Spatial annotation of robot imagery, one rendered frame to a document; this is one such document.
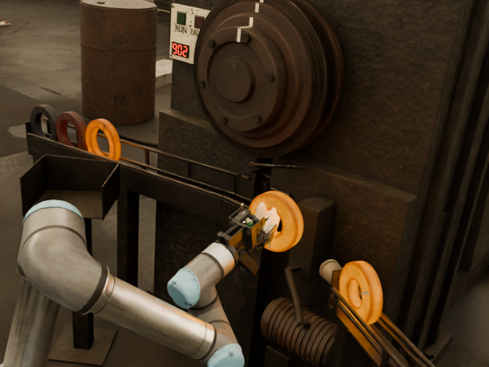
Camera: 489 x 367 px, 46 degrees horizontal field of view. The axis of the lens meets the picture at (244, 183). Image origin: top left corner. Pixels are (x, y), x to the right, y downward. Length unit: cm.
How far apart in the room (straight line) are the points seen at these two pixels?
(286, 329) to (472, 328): 129
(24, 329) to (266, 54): 85
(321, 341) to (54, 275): 80
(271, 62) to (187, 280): 60
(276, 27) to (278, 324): 80
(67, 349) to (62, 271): 129
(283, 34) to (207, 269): 64
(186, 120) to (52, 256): 105
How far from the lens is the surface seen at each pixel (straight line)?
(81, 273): 105
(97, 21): 445
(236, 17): 162
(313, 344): 160
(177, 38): 202
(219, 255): 128
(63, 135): 247
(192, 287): 124
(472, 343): 267
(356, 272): 144
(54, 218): 113
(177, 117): 202
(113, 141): 220
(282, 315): 164
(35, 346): 128
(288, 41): 153
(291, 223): 141
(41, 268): 106
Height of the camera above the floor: 150
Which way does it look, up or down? 24 degrees down
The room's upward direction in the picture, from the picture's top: 6 degrees clockwise
